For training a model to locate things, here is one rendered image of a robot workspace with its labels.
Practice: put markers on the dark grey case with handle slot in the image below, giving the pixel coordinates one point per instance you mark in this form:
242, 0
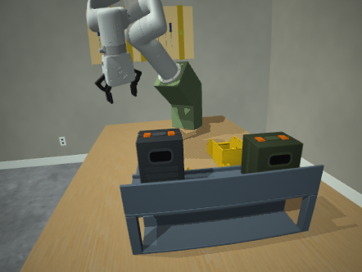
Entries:
160, 155

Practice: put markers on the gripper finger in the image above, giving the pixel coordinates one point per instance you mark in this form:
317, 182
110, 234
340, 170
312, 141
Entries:
107, 89
133, 85

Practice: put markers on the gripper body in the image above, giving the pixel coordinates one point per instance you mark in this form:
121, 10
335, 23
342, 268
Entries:
118, 69

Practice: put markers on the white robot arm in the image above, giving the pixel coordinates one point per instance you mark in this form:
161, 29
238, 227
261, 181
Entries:
140, 33

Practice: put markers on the dark green case with orange latches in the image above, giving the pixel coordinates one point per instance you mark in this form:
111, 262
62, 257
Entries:
270, 151

